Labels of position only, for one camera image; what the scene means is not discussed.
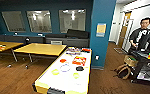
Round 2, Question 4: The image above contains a brown bag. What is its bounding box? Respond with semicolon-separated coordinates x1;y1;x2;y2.
115;64;133;81

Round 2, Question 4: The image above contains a black wheeled cart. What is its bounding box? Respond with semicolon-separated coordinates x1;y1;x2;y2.
130;31;150;85

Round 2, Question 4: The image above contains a small black round object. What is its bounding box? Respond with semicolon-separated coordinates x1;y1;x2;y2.
24;37;31;45

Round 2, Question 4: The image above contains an orange game paddle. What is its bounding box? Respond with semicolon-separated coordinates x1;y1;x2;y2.
58;58;68;64
81;47;92;54

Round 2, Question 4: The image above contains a dark grey bench sofa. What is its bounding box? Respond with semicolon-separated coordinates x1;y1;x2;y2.
0;29;91;48

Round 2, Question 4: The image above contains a white door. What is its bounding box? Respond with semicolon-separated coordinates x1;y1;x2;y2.
122;18;136;52

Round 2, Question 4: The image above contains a brown wooden door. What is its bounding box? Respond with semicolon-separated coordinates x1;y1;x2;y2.
117;11;133;50

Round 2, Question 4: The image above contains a yellow white-top game table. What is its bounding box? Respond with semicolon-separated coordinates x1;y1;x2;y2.
32;47;93;94

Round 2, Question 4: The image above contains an exterior window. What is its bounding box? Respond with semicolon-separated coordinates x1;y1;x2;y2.
26;9;53;34
1;10;27;34
58;8;87;34

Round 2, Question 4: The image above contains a pale yellow wall sign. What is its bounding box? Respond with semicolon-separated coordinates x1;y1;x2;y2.
95;22;108;39

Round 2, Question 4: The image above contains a person in dark shirt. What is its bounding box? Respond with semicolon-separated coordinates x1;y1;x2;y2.
128;16;150;55

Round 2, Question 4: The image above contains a colourful game box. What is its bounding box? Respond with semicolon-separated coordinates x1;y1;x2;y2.
65;46;82;56

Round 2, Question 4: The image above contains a green bowl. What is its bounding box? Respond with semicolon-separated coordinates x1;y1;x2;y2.
72;72;82;80
50;68;61;76

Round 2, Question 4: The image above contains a yellow wooden table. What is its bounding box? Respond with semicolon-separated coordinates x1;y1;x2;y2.
12;42;68;63
0;40;25;61

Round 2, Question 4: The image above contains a brown cardboard box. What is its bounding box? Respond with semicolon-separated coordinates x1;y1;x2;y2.
123;54;139;68

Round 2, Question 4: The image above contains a red game box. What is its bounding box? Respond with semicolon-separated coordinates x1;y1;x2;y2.
71;55;88;67

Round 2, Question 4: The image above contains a white outlet plate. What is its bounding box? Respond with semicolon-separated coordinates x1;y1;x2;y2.
95;54;100;61

